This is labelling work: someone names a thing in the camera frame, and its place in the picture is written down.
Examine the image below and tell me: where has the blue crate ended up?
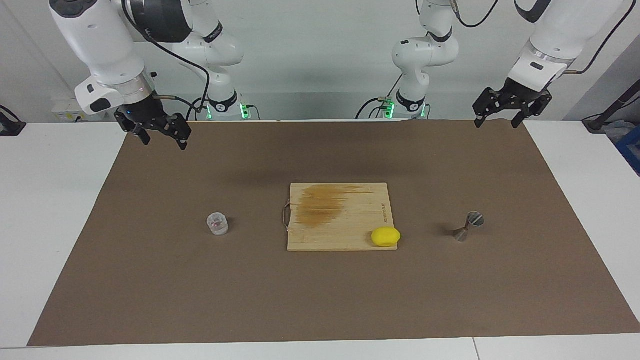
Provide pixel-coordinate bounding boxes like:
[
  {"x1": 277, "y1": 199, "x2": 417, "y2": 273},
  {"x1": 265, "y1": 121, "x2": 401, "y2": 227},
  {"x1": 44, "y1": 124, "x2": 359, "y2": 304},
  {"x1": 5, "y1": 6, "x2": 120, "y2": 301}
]
[{"x1": 615, "y1": 125, "x2": 640, "y2": 177}]

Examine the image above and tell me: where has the yellow lemon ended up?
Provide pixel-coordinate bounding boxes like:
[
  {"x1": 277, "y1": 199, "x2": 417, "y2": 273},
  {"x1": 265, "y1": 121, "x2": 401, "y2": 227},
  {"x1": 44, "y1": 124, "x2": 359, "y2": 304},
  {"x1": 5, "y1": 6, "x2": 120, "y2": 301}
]
[{"x1": 371, "y1": 227, "x2": 402, "y2": 249}]

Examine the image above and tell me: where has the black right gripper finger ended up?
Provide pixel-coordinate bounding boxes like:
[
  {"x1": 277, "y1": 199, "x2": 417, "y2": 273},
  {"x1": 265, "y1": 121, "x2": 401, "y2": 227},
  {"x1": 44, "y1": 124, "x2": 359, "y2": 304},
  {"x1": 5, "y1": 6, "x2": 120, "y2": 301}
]
[
  {"x1": 127, "y1": 122, "x2": 152, "y2": 146},
  {"x1": 159, "y1": 113, "x2": 193, "y2": 151}
]

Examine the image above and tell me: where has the black clamp mount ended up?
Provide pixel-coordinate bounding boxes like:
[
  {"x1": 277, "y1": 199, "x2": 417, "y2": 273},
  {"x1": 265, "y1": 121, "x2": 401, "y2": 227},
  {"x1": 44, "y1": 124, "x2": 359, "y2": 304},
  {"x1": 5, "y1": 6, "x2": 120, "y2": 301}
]
[{"x1": 0, "y1": 105, "x2": 27, "y2": 137}]

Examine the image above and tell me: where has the brown table mat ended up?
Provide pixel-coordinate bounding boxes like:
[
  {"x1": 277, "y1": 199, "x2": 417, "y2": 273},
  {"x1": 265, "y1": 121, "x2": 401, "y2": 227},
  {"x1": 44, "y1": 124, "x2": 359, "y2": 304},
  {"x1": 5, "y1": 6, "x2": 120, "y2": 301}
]
[{"x1": 27, "y1": 119, "x2": 640, "y2": 347}]

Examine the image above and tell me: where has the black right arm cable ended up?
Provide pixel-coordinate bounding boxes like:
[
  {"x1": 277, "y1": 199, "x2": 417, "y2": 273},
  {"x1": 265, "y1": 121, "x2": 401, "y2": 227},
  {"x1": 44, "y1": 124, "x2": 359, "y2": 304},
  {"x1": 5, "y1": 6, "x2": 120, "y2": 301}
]
[{"x1": 121, "y1": 0, "x2": 211, "y2": 122}]

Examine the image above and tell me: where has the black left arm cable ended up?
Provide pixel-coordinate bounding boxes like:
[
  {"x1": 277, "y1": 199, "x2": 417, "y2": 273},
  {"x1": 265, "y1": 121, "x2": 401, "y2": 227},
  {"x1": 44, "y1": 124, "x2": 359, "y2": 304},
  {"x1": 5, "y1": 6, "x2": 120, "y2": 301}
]
[{"x1": 449, "y1": 0, "x2": 638, "y2": 76}]

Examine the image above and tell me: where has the black tripod stand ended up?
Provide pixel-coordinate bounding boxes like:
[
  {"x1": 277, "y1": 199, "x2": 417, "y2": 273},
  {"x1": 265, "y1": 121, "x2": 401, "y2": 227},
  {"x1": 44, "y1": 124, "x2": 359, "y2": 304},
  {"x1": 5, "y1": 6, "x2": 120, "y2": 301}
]
[{"x1": 582, "y1": 80, "x2": 640, "y2": 134}]

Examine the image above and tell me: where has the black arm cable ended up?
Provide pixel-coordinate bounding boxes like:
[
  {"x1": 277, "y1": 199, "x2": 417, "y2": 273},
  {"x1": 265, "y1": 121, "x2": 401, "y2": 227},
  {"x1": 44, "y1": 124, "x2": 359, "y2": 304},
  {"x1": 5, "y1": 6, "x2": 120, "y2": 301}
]
[
  {"x1": 121, "y1": 0, "x2": 211, "y2": 122},
  {"x1": 449, "y1": 0, "x2": 638, "y2": 76}
]

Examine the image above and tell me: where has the wooden cutting board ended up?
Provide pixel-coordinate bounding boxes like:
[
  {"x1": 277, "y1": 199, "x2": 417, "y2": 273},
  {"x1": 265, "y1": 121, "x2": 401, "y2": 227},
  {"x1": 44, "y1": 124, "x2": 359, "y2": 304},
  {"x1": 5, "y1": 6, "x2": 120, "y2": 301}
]
[{"x1": 283, "y1": 182, "x2": 399, "y2": 252}]

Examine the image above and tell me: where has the steel double jigger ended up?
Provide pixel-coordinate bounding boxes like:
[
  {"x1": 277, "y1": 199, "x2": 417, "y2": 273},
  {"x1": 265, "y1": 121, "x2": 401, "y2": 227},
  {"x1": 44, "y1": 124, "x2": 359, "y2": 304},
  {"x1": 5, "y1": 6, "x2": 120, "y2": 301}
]
[{"x1": 452, "y1": 211, "x2": 485, "y2": 243}]

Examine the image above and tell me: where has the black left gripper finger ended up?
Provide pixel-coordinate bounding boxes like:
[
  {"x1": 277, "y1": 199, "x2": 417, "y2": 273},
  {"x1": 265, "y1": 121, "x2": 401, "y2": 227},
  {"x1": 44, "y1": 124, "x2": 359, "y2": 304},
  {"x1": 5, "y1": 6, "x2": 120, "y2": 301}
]
[
  {"x1": 472, "y1": 87, "x2": 507, "y2": 129},
  {"x1": 510, "y1": 91, "x2": 554, "y2": 130}
]

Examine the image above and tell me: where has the small clear glass cup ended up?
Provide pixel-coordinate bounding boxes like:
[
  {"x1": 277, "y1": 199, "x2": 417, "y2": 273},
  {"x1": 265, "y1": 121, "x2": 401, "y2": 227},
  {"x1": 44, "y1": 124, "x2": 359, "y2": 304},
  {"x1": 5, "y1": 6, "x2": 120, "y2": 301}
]
[{"x1": 207, "y1": 212, "x2": 230, "y2": 236}]

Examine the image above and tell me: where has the black left base cable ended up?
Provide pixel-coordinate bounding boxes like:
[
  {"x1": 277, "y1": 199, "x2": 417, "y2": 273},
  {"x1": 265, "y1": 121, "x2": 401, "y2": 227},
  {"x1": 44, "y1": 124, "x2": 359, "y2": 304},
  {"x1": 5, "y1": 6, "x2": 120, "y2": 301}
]
[{"x1": 355, "y1": 74, "x2": 403, "y2": 120}]

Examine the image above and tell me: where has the white wall socket box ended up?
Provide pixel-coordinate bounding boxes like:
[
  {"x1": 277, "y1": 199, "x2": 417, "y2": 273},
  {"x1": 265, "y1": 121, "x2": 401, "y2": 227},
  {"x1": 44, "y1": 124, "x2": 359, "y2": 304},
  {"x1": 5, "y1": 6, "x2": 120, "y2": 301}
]
[{"x1": 51, "y1": 97, "x2": 87, "y2": 123}]

